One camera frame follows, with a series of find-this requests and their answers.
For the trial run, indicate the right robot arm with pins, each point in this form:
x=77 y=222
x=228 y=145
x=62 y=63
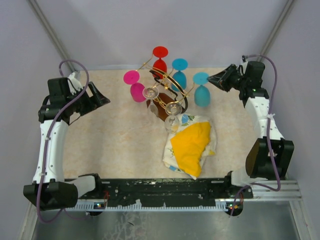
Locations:
x=270 y=156

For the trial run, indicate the clear wine glass left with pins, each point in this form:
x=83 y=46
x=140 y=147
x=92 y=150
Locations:
x=151 y=93

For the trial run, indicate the blue wine glass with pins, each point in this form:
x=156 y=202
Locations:
x=180 y=64
x=202 y=96

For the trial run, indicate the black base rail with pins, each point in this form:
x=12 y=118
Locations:
x=158 y=192

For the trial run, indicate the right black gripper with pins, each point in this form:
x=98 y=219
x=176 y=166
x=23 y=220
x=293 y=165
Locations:
x=221 y=79

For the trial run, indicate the red wine glass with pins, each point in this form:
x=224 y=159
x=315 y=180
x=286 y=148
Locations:
x=159 y=65

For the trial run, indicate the gold wire glass rack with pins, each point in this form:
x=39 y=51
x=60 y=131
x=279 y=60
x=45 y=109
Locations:
x=172 y=91

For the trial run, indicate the clear wine glass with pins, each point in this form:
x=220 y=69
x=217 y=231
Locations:
x=172 y=109
x=151 y=93

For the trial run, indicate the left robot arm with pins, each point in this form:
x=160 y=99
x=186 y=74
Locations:
x=49 y=190

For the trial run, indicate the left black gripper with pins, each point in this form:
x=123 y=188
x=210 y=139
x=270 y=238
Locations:
x=97 y=100

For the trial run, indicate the clear wine glass right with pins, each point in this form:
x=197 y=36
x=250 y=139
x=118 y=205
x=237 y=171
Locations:
x=172 y=109

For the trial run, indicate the yellow floral cloth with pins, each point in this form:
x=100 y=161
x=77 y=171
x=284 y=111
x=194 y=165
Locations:
x=187 y=149

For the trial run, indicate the pink wine glass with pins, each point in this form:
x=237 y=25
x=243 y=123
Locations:
x=132 y=78

